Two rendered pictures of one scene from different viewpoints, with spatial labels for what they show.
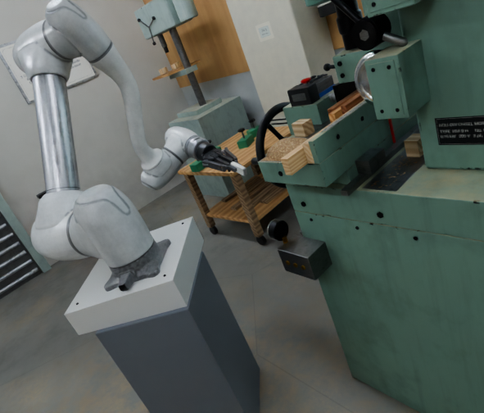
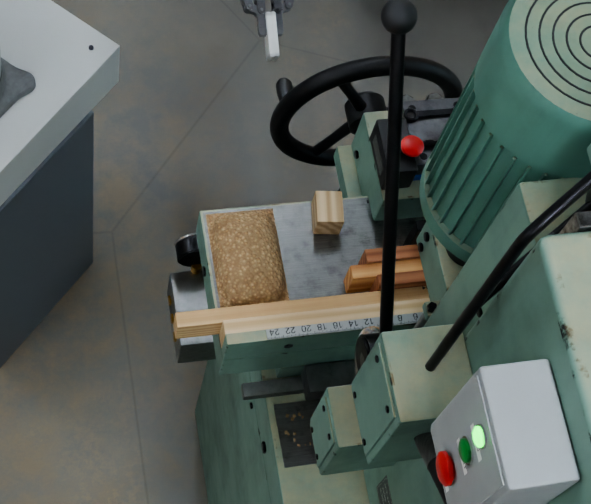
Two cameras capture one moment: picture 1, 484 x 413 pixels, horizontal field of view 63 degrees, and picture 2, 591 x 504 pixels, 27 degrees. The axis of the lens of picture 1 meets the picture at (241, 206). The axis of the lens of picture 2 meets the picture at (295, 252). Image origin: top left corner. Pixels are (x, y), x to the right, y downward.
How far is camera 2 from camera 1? 121 cm
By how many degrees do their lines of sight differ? 40
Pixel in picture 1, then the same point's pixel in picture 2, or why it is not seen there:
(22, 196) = not seen: outside the picture
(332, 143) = (268, 349)
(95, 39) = not seen: outside the picture
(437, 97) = (396, 476)
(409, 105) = (328, 470)
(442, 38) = (423, 472)
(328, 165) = (241, 362)
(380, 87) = (320, 423)
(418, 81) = not seen: hidden behind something
